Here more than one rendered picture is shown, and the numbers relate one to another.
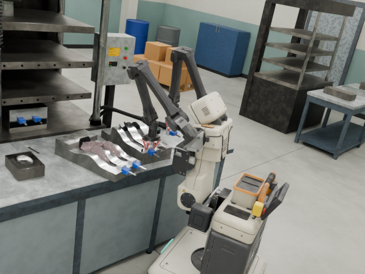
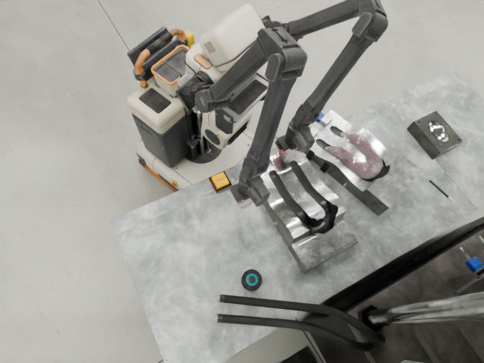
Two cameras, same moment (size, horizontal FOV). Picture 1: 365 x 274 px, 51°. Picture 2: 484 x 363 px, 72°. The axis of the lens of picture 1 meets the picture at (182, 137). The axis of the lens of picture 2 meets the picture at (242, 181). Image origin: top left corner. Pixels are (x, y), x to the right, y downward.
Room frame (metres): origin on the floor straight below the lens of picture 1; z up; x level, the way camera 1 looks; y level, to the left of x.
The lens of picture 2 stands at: (3.14, 0.18, 2.20)
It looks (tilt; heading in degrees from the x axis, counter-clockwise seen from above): 65 degrees down; 192
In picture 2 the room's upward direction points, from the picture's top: 7 degrees clockwise
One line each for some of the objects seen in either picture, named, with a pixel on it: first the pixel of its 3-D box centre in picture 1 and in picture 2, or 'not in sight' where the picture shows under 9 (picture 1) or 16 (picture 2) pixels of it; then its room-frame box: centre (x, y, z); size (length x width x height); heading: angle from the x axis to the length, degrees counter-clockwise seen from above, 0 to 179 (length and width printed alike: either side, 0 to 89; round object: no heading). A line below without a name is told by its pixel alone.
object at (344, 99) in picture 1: (347, 113); not in sight; (6.04, -2.54, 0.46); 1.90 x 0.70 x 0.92; 140
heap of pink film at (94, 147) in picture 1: (100, 147); (357, 153); (2.24, 0.51, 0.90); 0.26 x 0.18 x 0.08; 64
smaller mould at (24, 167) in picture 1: (24, 165); (434, 135); (1.96, 0.87, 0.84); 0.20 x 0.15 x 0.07; 46
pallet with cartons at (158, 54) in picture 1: (164, 64); not in sight; (7.65, 0.62, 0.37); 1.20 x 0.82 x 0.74; 58
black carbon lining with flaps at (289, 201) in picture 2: (136, 134); (304, 195); (2.53, 0.32, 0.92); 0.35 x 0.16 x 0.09; 46
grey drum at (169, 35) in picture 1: (166, 45); not in sight; (9.62, 0.79, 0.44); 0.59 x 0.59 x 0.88
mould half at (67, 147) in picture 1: (98, 154); (356, 157); (2.23, 0.51, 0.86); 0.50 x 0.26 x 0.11; 64
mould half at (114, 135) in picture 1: (136, 138); (301, 204); (2.55, 0.33, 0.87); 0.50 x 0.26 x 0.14; 46
